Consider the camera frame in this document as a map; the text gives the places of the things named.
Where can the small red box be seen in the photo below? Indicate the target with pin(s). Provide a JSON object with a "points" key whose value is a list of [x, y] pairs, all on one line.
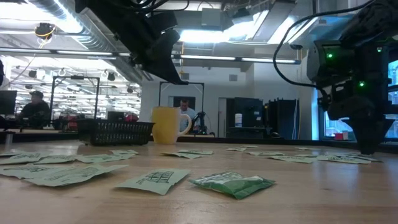
{"points": [[338, 136]]}

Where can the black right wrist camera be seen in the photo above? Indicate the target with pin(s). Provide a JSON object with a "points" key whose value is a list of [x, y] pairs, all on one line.
{"points": [[323, 65]]}

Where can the black security camera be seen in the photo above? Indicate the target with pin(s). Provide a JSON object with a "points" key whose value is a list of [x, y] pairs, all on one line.
{"points": [[296, 46]]}

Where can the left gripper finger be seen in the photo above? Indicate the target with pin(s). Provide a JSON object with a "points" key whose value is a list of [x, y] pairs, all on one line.
{"points": [[161, 59]]}

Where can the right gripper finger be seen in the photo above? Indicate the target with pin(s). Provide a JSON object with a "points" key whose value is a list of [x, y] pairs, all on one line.
{"points": [[363, 137]]}

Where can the black plastic mesh basket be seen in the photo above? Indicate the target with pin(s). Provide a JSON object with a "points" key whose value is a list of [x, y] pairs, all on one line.
{"points": [[115, 132]]}

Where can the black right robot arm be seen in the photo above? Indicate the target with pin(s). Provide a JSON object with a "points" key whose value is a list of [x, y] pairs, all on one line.
{"points": [[373, 21]]}

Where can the black gantry frame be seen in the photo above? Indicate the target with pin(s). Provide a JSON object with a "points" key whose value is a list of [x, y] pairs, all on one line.
{"points": [[182, 83], [74, 77]]}

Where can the grey ceiling box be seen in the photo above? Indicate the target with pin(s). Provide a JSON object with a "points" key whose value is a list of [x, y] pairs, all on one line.
{"points": [[211, 17]]}

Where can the person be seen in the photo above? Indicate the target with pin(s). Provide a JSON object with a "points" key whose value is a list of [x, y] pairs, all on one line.
{"points": [[35, 109], [186, 107]]}

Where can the dark green glossy packet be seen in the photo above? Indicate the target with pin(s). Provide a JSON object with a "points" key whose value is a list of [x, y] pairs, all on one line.
{"points": [[233, 186]]}

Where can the black computer monitor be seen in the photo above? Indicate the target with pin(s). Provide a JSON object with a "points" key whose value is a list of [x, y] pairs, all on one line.
{"points": [[7, 102]]}

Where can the yellow ceramic mug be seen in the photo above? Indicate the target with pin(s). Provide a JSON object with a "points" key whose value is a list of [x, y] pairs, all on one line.
{"points": [[166, 124]]}

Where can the black cabinet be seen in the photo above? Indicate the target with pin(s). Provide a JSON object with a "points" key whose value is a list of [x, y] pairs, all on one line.
{"points": [[248, 112], [283, 118]]}

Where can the red bag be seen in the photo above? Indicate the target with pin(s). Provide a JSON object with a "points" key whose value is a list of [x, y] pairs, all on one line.
{"points": [[131, 117]]}

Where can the white canister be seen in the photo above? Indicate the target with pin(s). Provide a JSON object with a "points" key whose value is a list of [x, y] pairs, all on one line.
{"points": [[238, 120]]}

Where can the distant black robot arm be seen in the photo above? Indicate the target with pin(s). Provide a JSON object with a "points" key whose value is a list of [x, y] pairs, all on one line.
{"points": [[200, 119]]}

